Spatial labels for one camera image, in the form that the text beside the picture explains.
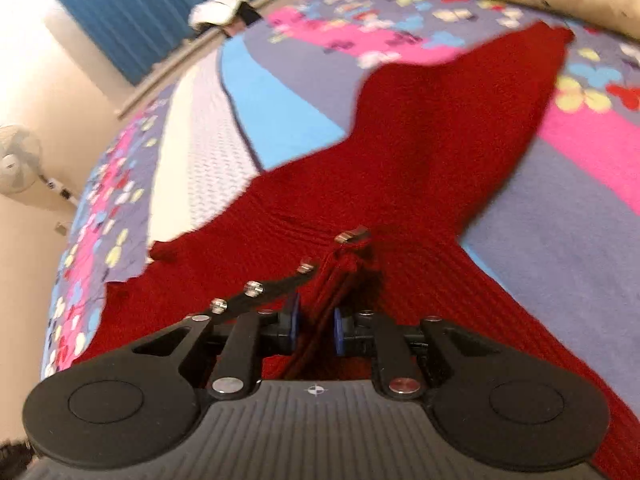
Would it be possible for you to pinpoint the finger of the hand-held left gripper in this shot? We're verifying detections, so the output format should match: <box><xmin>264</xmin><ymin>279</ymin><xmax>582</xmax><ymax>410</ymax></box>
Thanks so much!
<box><xmin>209</xmin><ymin>226</ymin><xmax>372</xmax><ymax>319</ymax></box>

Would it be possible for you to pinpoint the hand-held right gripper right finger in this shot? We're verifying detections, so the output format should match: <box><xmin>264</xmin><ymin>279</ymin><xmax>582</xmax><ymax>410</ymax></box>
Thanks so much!
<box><xmin>332</xmin><ymin>306</ymin><xmax>493</xmax><ymax>397</ymax></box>

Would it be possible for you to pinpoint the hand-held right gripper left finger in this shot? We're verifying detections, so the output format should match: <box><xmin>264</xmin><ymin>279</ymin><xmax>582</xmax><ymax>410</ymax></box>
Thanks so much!
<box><xmin>132</xmin><ymin>294</ymin><xmax>302</xmax><ymax>397</ymax></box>

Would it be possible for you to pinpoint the red knitted sweater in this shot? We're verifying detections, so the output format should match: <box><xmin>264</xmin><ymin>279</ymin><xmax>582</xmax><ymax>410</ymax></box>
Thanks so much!
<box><xmin>75</xmin><ymin>22</ymin><xmax>640</xmax><ymax>480</ymax></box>

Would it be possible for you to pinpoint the white clothes pile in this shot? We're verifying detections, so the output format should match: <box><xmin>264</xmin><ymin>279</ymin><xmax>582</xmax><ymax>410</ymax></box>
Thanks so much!
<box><xmin>190</xmin><ymin>0</ymin><xmax>247</xmax><ymax>29</ymax></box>

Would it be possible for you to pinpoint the floral striped fleece blanket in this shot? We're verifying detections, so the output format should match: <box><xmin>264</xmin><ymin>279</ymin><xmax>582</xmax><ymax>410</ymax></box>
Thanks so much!
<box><xmin>40</xmin><ymin>0</ymin><xmax>640</xmax><ymax>381</ymax></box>

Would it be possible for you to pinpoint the white standing fan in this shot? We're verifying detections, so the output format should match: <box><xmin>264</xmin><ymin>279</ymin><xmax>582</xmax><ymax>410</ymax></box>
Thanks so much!
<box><xmin>0</xmin><ymin>124</ymin><xmax>80</xmax><ymax>207</ymax></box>

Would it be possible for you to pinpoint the blue curtain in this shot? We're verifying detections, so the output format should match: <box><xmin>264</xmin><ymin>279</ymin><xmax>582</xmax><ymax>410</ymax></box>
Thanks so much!
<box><xmin>37</xmin><ymin>0</ymin><xmax>268</xmax><ymax>86</ymax></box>

